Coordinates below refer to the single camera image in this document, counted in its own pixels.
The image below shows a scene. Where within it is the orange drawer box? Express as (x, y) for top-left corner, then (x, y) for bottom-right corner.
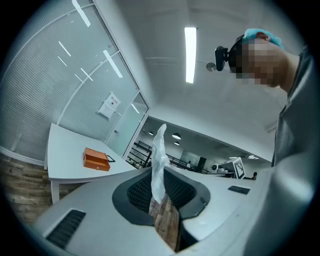
(82, 147), (111, 172)

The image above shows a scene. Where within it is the long ceiling light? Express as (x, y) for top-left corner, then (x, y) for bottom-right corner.
(184, 26), (197, 84)

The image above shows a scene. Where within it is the person's head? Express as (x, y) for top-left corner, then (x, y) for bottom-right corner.
(228, 31), (301, 94)

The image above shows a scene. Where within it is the white paper notice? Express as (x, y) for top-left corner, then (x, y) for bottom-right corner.
(97, 91), (122, 120)

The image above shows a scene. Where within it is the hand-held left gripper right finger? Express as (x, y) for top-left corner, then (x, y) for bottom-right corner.
(163, 166), (261, 255)

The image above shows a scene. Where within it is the black head camera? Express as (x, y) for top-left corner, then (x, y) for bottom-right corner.
(214, 45), (230, 72)

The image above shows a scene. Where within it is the blue hair cap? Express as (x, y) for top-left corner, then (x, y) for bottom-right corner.
(243, 28), (285, 50)

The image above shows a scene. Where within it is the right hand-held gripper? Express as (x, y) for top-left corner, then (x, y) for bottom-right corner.
(232, 157), (246, 180)

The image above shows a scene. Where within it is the black metal rack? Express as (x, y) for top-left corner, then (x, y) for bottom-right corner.
(126, 140), (210, 175)

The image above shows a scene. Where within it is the person's grey sweatshirt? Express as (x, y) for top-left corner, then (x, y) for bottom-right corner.
(243, 44), (316, 256)

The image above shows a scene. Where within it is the clear plastic bag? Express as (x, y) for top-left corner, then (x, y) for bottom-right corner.
(150, 123), (172, 205)

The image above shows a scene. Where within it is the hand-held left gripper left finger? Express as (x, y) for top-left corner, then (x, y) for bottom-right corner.
(32, 166), (176, 256)

